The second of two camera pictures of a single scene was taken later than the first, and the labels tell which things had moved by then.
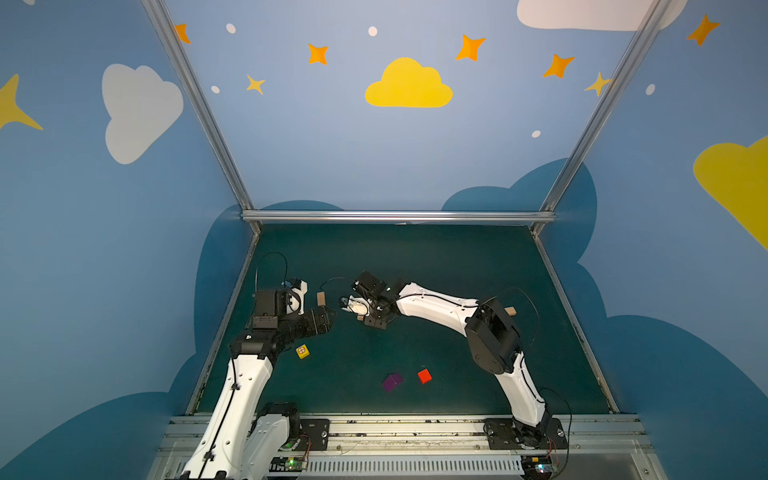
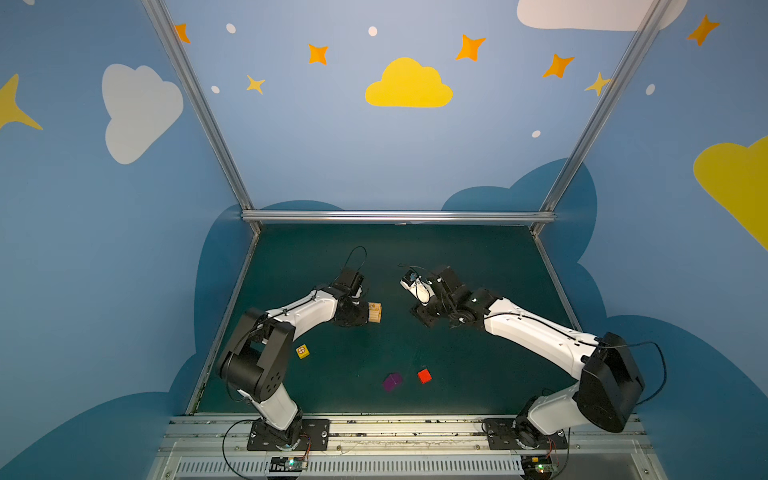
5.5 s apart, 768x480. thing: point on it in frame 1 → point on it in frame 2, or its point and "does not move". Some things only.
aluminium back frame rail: x=397 y=216 does not move
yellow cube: x=302 y=351 does not move
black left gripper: x=321 y=320 → x=354 y=312
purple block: x=391 y=381 does not move
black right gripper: x=372 y=302 → x=435 y=298
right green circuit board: x=537 y=466 does not move
